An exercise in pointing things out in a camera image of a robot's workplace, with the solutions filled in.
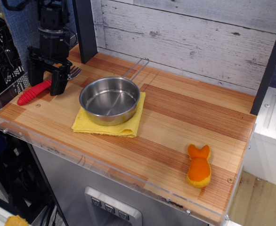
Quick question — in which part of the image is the stainless steel pot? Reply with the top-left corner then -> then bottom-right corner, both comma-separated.
79,58 -> 149,121

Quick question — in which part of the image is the black vertical post left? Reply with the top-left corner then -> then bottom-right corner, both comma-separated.
73,0 -> 97,64

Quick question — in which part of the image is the clear acrylic table guard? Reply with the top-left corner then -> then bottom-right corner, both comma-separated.
0,47 -> 256,226

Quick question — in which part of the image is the orange plush fish toy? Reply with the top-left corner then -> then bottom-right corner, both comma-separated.
187,144 -> 211,188

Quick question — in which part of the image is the yellow folded cloth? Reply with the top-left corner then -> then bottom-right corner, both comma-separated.
71,92 -> 146,138

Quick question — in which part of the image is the red handled metal fork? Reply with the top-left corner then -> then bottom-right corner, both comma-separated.
17,66 -> 81,105

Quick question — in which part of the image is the black vertical post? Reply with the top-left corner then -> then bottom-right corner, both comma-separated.
250,41 -> 276,115
73,0 -> 97,64

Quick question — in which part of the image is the silver control panel with buttons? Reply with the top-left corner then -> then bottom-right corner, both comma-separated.
84,186 -> 143,226

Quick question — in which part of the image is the white plastic bin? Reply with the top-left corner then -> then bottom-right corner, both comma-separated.
243,87 -> 276,185

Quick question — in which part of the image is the black plastic crate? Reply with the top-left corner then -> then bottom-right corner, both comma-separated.
0,13 -> 29,94

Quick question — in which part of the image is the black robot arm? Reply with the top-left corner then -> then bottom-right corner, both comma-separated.
0,0 -> 73,96

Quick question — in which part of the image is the black vertical post right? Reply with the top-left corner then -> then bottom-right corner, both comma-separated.
250,41 -> 276,115

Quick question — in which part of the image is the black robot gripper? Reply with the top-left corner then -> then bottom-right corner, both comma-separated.
27,30 -> 72,96

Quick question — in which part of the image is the blue fabric panel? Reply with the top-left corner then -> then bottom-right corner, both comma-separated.
0,0 -> 79,73

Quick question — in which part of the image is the yellow object bottom left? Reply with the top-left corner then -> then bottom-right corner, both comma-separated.
4,215 -> 29,226

